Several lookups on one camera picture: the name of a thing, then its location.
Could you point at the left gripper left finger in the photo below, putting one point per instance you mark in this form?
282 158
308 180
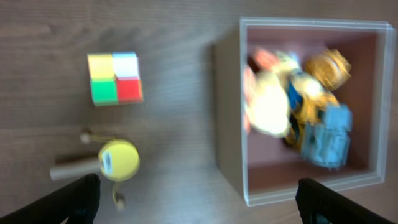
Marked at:
77 202

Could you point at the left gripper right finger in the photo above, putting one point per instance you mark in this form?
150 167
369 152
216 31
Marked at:
319 204

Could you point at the yellow rattle drum wooden handle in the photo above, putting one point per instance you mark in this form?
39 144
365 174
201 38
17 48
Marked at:
118 160

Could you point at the yellow grey toy truck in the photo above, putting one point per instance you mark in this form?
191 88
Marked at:
320 131

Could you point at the colourful puzzle cube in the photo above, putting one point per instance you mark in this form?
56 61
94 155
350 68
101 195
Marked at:
115 78

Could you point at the white plush duck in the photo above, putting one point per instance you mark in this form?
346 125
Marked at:
266 103

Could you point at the golden mooncake toy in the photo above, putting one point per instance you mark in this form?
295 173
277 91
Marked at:
329 67

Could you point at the white box maroon interior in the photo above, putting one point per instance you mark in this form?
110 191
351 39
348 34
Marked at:
260 167

